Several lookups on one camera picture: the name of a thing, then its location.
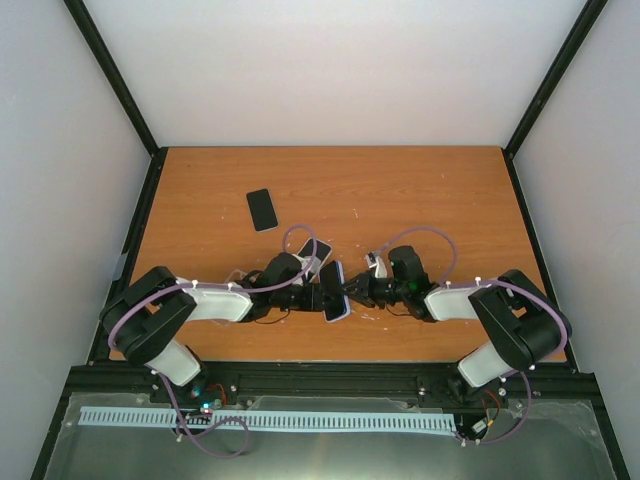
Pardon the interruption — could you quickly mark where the lavender phone case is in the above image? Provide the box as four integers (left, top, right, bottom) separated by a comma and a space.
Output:
319, 259, 350, 324

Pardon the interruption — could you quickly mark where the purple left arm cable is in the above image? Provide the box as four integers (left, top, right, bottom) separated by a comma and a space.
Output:
107, 224, 321, 459

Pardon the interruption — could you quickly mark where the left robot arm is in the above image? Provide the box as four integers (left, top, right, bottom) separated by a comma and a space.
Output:
99, 252, 326, 403

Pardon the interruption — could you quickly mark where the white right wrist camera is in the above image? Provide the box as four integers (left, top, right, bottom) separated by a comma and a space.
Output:
366, 252, 388, 279

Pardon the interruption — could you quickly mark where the blue phone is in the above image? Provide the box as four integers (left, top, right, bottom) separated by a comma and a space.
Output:
320, 261, 348, 321

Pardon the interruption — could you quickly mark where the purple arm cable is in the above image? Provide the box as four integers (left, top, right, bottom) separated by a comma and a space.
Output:
372, 227, 574, 446
107, 224, 321, 459

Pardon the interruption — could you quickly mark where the clear magsafe phone case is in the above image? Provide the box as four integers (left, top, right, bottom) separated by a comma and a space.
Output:
210, 269, 252, 323

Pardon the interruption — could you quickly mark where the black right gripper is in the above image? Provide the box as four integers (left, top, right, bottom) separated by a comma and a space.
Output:
337, 270, 408, 310

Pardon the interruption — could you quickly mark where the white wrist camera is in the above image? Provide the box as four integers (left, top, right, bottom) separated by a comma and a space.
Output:
366, 252, 388, 279
294, 254, 321, 276

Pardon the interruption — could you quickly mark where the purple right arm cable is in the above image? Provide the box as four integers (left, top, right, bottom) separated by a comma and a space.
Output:
372, 227, 574, 446

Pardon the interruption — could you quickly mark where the light blue slotted cable duct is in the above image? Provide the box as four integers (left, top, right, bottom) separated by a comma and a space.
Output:
77, 406, 456, 436

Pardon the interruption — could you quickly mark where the black aluminium frame rail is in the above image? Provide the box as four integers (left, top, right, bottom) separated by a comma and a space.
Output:
64, 359, 596, 416

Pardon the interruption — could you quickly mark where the black phone face up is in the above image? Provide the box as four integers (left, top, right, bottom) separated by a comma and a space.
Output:
246, 188, 279, 232

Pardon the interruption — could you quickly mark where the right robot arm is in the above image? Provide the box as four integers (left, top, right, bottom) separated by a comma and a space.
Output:
341, 246, 572, 389

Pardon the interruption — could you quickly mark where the small green led circuit board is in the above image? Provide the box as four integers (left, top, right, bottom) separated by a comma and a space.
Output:
197, 384, 226, 414

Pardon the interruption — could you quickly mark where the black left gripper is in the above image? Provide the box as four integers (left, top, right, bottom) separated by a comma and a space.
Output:
272, 283, 338, 313

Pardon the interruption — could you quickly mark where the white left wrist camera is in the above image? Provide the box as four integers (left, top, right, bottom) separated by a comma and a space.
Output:
294, 254, 321, 276

